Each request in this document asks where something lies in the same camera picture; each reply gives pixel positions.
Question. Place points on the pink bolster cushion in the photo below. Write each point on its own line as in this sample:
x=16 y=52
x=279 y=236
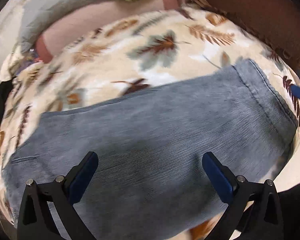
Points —
x=102 y=15

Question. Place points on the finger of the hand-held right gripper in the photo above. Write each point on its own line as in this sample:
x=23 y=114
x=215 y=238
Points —
x=298 y=93

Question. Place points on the grey quilted pillow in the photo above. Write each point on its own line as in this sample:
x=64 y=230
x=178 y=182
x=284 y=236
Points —
x=65 y=5

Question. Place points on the purple printed packet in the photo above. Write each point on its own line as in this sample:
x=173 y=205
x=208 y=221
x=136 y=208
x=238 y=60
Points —
x=31 y=57

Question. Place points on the leaf-print fleece blanket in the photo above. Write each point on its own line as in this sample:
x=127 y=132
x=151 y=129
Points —
x=152 y=65

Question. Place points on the blue-grey denim pants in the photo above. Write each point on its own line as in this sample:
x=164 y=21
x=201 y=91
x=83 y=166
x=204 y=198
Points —
x=152 y=130

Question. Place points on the black cloth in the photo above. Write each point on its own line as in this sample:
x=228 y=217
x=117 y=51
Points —
x=2 y=100

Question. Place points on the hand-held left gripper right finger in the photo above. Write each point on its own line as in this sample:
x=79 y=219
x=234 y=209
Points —
x=218 y=177

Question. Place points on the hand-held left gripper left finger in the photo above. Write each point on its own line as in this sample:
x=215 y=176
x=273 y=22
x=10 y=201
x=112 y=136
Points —
x=81 y=177

